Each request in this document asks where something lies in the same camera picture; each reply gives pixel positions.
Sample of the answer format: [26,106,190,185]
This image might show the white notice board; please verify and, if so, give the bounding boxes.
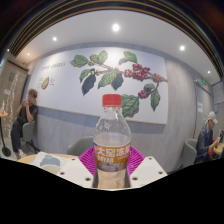
[211,81,224,105]

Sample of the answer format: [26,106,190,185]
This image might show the small round side table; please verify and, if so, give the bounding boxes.
[0,110,13,158]

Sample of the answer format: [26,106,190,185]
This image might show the wooden cabinet with string lights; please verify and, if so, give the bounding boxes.
[0,59,30,141]

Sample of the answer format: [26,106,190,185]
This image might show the recessed ceiling lights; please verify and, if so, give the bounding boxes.
[25,22,213,75]

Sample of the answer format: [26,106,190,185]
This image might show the white and blue printed mat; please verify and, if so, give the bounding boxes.
[30,151,73,170]

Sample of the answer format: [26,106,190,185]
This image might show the clear orange-label drink bottle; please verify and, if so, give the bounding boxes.
[92,93,132,190]

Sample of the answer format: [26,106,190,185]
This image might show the person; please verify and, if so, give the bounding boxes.
[10,88,39,160]
[194,110,221,164]

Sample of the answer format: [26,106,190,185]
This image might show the round wooden table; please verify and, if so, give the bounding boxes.
[213,143,224,158]

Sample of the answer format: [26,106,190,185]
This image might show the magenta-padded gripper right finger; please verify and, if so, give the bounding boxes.
[125,145,169,190]

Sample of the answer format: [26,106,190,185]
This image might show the grey upholstered chair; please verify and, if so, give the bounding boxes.
[181,138,199,168]
[21,121,41,154]
[66,135,96,157]

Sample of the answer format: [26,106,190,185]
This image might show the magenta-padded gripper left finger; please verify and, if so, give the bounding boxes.
[55,146,99,190]

